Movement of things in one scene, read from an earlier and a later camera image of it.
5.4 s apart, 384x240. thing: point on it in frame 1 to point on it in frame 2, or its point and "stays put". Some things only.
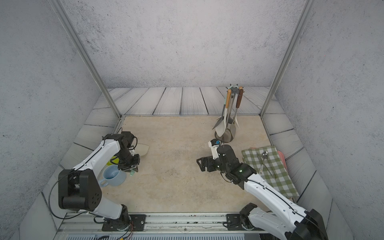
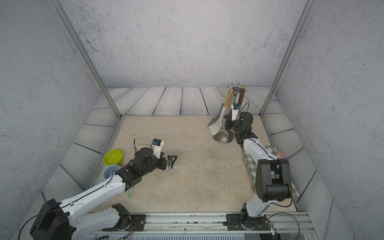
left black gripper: (135, 165) to (169, 164)
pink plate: (282, 157) stays put
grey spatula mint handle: (220, 120) to (221, 109)
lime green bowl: (114, 160) stays put
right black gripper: (204, 159) to (229, 123)
